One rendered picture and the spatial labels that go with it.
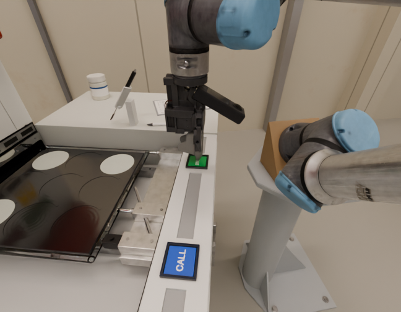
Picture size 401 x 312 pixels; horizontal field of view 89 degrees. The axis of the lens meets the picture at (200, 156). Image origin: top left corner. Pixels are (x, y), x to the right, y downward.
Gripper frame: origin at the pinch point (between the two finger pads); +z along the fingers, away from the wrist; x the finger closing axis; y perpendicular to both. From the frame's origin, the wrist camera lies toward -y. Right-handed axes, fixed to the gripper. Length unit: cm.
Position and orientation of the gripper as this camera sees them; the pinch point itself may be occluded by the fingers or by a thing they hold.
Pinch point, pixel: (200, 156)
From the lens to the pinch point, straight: 52.7
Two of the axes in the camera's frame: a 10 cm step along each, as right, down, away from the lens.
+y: -10.0, -0.5, 0.7
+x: -0.9, 5.9, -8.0
